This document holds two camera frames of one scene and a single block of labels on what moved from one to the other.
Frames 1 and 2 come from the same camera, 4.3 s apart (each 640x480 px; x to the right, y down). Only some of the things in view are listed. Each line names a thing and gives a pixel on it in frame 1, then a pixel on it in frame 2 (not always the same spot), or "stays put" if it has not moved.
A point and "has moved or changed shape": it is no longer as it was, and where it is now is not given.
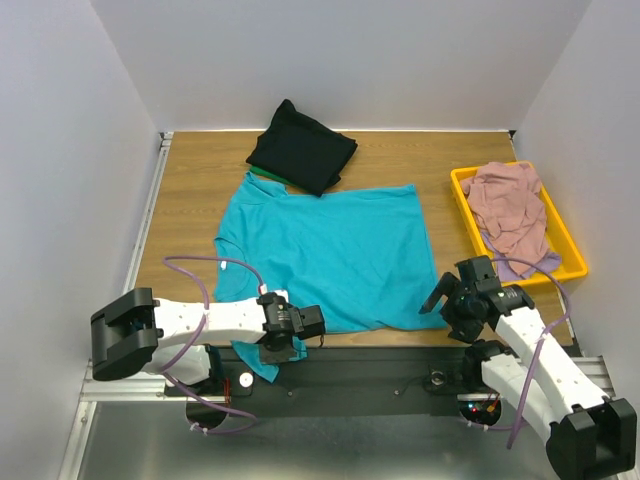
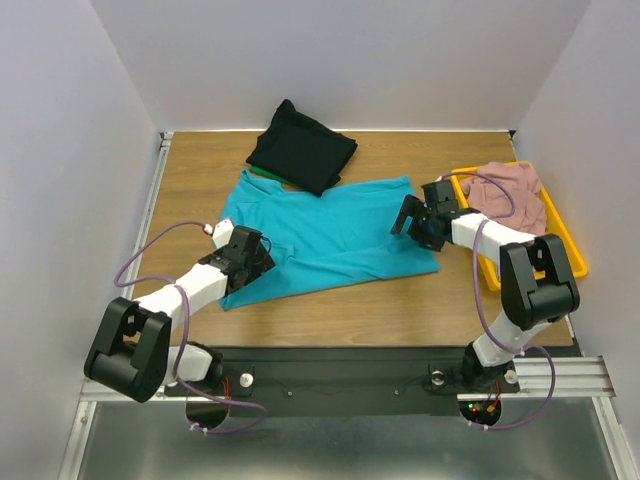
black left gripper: (267, 356) -> (260, 265)
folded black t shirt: (301, 150) stays put
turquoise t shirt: (362, 254) has moved or changed shape
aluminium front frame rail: (153, 392) stays put
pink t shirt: (506, 204) stays put
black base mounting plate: (338, 381) stays put
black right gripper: (454, 301) -> (413, 220)
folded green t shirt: (267, 172) stays put
